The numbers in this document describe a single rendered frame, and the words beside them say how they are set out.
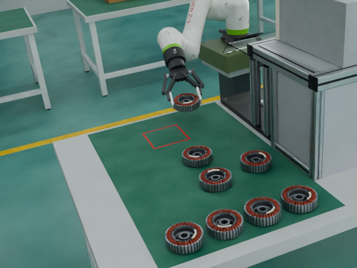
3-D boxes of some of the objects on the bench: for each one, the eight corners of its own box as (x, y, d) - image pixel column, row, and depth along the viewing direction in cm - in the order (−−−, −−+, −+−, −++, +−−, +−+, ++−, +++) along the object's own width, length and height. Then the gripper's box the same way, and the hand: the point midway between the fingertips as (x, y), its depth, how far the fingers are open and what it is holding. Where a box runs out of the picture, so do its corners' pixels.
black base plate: (220, 102, 230) (220, 98, 229) (334, 73, 248) (335, 68, 247) (273, 144, 191) (273, 139, 189) (405, 105, 209) (406, 100, 208)
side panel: (270, 146, 189) (269, 67, 174) (277, 144, 190) (276, 65, 175) (314, 181, 165) (316, 92, 151) (321, 178, 166) (324, 90, 152)
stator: (188, 151, 192) (187, 143, 190) (216, 154, 187) (215, 145, 186) (178, 166, 183) (177, 157, 181) (206, 169, 178) (206, 160, 177)
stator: (236, 190, 165) (235, 180, 163) (203, 195, 164) (202, 185, 163) (228, 173, 175) (227, 164, 173) (197, 177, 174) (196, 168, 173)
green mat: (87, 135, 214) (87, 134, 214) (214, 102, 231) (214, 101, 231) (159, 271, 135) (159, 270, 135) (345, 206, 152) (345, 204, 152)
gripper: (149, 62, 212) (159, 103, 201) (202, 53, 215) (214, 94, 203) (150, 73, 218) (160, 114, 207) (201, 64, 221) (213, 104, 210)
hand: (186, 100), depth 206 cm, fingers closed on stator, 11 cm apart
